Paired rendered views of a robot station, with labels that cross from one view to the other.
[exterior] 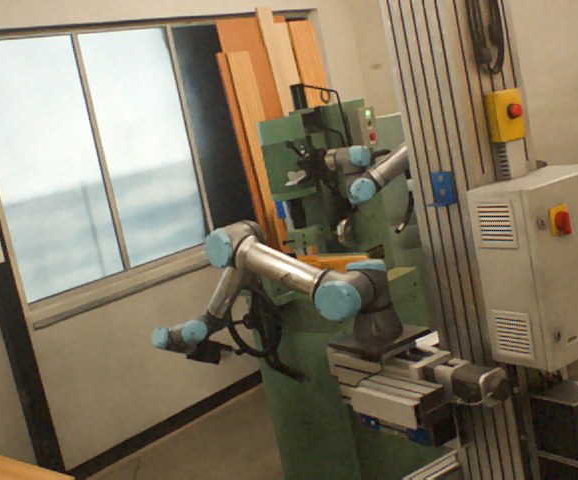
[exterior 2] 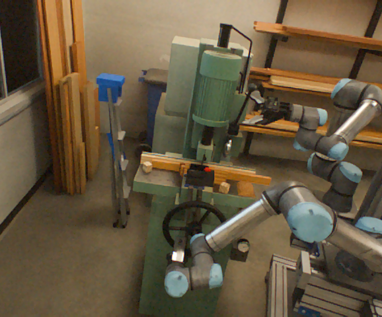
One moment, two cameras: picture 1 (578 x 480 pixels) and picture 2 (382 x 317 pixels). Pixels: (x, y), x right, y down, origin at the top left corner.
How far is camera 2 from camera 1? 244 cm
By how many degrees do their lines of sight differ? 47
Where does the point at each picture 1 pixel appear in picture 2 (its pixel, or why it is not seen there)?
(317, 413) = not seen: hidden behind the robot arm
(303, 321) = (211, 218)
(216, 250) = (314, 228)
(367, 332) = (369, 275)
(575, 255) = not seen: outside the picture
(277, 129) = (234, 69)
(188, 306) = not seen: outside the picture
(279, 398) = (159, 262)
